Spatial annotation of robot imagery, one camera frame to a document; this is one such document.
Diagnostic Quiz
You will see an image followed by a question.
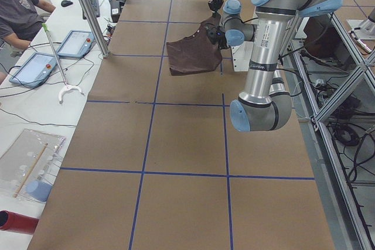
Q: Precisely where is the brown t-shirt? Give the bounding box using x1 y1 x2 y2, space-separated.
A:
166 16 222 76

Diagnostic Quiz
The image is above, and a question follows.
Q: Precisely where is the black keyboard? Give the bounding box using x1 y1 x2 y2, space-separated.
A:
88 0 100 18

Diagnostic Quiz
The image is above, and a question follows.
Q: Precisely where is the far blue teach pendant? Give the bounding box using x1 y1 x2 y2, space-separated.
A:
57 30 94 59

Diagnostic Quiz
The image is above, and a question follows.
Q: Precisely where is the blue teach pendant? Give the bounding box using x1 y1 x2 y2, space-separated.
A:
57 30 94 59
9 52 57 88

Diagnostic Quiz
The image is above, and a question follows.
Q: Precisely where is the black computer mouse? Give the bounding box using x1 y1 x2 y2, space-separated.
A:
60 0 73 8

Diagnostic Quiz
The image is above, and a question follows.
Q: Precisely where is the white reacher grabber tool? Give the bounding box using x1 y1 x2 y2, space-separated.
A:
42 23 84 104

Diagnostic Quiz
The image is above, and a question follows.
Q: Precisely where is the near blue teach pendant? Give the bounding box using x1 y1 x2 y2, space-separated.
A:
9 52 57 88

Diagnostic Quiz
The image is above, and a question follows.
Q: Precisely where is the seated person grey shirt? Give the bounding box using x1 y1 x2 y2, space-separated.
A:
1 0 56 50

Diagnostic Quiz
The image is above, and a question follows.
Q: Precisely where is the wooden stick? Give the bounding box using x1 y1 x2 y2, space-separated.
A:
13 143 48 198

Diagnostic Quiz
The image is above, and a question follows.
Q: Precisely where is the clear plastic bag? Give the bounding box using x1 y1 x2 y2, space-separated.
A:
1 129 66 202

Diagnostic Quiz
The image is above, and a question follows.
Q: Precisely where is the small light blue cup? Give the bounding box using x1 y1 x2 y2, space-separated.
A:
26 180 52 202

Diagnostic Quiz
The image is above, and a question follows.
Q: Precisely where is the red cylinder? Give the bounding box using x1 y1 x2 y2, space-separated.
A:
1 210 39 235

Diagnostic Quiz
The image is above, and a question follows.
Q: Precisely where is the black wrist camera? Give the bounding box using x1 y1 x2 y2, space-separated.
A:
206 26 220 44

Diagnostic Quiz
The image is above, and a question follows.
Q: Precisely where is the aluminium side frame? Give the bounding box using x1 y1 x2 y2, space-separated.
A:
285 6 374 249

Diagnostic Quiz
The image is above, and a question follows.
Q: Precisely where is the aluminium frame post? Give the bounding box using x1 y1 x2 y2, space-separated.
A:
79 0 110 58

